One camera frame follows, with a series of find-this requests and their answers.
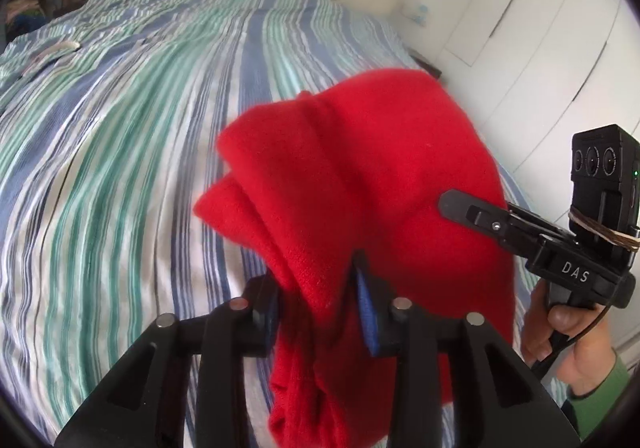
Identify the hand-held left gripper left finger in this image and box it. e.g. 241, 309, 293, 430
54, 274, 281, 448

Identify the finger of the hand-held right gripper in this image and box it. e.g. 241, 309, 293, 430
438, 189, 561, 255

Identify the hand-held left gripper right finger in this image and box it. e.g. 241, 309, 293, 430
349, 251, 583, 448

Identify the red knit sweater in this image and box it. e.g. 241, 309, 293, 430
194, 69, 517, 448

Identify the person's right forearm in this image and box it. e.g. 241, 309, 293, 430
564, 348, 632, 444

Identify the pile of colourful clothes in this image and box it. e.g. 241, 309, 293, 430
4, 0, 87, 32

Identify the person's right hand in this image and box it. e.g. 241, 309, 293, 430
520, 285, 617, 386

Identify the striped bed sheet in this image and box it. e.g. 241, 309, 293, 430
0, 0, 576, 448

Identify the white cloth strip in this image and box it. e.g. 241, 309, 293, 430
20, 39, 82, 79

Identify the black cable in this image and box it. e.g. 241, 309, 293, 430
529, 302, 612, 380

